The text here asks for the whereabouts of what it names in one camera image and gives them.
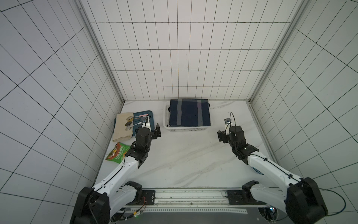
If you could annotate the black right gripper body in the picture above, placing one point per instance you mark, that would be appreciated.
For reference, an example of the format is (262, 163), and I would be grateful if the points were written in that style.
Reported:
(223, 136)

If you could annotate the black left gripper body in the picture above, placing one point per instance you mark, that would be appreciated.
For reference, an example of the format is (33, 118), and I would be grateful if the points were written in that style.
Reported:
(148, 147)

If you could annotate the navy striped scarf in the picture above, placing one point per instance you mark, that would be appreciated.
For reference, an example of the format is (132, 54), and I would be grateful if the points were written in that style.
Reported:
(189, 113)

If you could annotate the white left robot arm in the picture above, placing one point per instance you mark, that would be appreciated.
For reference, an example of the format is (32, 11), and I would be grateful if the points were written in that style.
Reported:
(116, 198)

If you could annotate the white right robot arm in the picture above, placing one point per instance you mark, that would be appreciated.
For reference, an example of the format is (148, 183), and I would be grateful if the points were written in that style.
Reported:
(300, 198)

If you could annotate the white plastic basket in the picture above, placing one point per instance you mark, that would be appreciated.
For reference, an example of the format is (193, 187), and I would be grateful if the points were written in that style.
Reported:
(166, 119)

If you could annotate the green snack packet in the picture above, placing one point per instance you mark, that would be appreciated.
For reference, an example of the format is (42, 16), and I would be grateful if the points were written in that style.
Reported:
(117, 155)

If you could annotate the teal plastic tray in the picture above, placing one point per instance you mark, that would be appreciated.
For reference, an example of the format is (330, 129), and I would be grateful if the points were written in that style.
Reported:
(135, 128)

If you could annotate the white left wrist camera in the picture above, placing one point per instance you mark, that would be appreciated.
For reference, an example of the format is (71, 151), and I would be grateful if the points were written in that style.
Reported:
(145, 122)

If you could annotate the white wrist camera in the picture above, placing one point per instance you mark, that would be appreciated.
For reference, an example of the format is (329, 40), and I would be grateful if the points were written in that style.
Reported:
(145, 122)
(228, 122)

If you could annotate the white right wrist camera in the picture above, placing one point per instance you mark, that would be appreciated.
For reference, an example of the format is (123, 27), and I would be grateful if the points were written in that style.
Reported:
(228, 122)

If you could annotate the white handled spoon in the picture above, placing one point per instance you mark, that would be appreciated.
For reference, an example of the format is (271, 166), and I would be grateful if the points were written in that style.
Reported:
(130, 125)

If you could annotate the green handled spoon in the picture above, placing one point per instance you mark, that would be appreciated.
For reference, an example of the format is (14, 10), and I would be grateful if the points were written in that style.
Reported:
(135, 120)

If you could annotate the pink handled spoon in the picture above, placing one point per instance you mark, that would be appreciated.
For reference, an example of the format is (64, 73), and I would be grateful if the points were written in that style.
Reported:
(137, 117)

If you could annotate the metal base rail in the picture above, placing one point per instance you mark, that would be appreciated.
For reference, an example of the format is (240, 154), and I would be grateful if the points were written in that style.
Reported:
(228, 200)

